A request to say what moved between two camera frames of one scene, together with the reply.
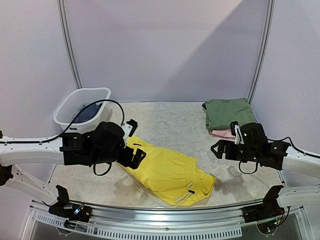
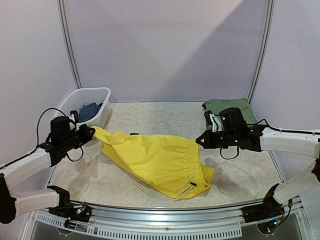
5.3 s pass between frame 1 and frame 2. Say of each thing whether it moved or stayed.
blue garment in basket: stayed
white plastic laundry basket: stayed
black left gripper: moved
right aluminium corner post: stayed
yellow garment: moved
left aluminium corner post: stayed
